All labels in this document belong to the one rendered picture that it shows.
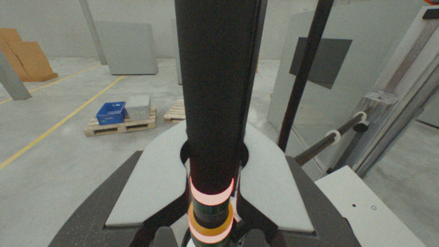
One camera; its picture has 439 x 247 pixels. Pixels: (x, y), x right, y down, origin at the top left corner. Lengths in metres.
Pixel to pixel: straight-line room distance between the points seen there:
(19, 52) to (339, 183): 8.53
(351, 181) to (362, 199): 0.05
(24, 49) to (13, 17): 7.19
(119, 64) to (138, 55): 0.88
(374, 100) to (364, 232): 0.36
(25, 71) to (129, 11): 6.64
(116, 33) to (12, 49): 3.08
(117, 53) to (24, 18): 8.07
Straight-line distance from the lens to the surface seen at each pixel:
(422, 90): 0.86
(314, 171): 1.29
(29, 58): 8.39
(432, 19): 0.73
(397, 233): 0.58
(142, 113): 3.29
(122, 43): 7.58
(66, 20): 14.04
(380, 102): 0.64
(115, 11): 12.94
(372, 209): 0.59
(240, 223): 0.20
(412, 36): 0.74
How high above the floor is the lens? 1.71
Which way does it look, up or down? 31 degrees down
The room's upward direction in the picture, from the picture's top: 3 degrees clockwise
